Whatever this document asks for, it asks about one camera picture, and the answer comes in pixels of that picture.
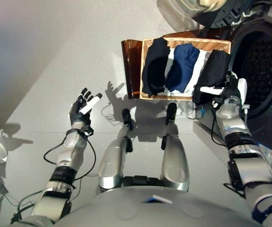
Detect thin white floor cable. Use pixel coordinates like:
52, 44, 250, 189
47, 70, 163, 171
102, 101, 124, 125

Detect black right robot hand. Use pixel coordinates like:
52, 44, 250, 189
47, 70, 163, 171
201, 72, 248, 104

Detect silver right robot leg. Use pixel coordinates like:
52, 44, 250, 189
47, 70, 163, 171
160, 103, 190, 192

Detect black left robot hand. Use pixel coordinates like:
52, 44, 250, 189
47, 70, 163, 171
69, 87, 103, 126

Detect wicker laundry basket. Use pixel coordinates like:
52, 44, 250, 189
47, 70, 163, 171
139, 37, 232, 102

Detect glossy brown stand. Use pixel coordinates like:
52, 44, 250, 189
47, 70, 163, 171
121, 30, 212, 99

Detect blue white chest emblem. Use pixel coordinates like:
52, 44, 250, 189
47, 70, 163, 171
140, 194, 173, 204

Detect grey robot torso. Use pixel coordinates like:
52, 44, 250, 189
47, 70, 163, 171
15, 184, 264, 227

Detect dark navy garment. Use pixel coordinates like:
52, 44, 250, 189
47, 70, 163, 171
141, 37, 171, 96

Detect blue garment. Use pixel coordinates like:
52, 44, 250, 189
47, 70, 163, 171
165, 44, 201, 93

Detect silver left robot leg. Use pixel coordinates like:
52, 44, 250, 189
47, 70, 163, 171
97, 108, 134, 190

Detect silver robot leg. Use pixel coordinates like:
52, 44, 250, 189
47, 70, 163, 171
97, 108, 134, 190
160, 103, 190, 192

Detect black garment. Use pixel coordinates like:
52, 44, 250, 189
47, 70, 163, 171
192, 51, 232, 106

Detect washing machine glass door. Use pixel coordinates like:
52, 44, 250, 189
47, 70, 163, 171
156, 0, 266, 30

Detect grey front-load washing machine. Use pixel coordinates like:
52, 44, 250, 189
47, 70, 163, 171
192, 0, 272, 190

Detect white basket liner cloth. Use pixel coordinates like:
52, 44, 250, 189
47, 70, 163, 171
164, 48, 212, 95

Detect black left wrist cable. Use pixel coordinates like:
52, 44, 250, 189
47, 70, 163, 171
43, 132, 97, 182

